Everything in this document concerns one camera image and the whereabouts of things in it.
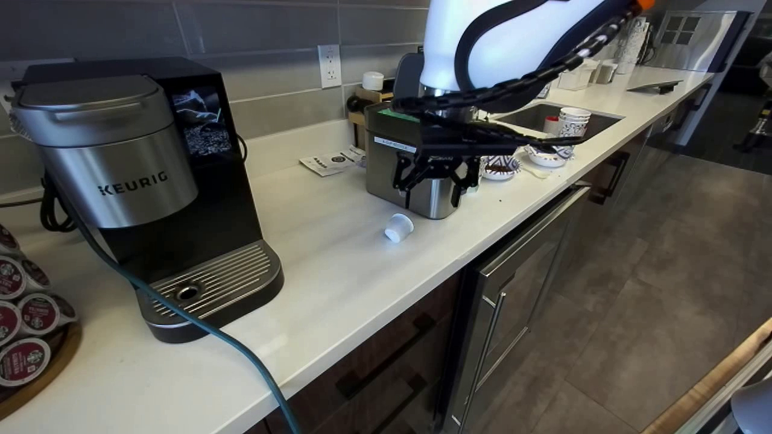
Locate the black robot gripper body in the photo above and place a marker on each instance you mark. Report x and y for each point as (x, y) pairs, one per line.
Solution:
(458, 142)

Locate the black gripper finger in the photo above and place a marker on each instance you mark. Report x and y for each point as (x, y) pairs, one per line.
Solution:
(408, 171)
(464, 176)

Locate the silver steel bin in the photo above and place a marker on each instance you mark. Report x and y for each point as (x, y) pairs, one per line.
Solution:
(430, 197)

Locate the white coffee pod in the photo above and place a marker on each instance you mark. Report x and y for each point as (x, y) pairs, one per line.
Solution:
(400, 228)

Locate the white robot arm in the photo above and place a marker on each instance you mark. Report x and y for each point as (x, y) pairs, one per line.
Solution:
(492, 56)

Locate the patterned plate with coffee grounds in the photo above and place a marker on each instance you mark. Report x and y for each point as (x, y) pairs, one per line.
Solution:
(499, 168)

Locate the black silver Keurig coffee maker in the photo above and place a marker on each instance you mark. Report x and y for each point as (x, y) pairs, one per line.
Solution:
(147, 153)

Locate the coffee pod carousel rack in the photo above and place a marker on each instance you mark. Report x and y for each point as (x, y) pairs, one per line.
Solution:
(37, 329)

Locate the sugar packets on counter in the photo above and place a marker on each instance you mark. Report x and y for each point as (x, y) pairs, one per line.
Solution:
(331, 164)

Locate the wooden condiment organizer box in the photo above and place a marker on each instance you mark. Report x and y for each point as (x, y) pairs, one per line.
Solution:
(356, 110)

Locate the blue patterned paper plate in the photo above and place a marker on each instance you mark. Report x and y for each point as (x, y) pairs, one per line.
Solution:
(547, 160)

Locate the stainless dishwasher front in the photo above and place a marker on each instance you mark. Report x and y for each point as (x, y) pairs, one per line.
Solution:
(501, 294)

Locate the dark cabinet drawers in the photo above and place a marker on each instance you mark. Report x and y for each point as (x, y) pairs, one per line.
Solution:
(387, 374)

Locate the white wall power outlet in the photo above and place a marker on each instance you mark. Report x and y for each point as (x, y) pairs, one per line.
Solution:
(330, 65)

